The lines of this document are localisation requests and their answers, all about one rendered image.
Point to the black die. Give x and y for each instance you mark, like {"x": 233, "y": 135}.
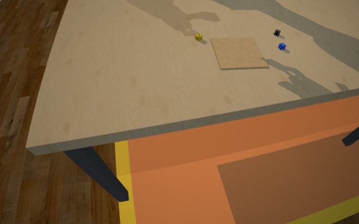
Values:
{"x": 277, "y": 32}

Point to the tan square mat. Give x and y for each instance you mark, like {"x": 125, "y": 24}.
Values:
{"x": 238, "y": 53}

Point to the yellow die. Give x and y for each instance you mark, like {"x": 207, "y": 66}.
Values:
{"x": 198, "y": 37}

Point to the blue die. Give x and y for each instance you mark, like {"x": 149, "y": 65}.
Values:
{"x": 282, "y": 46}

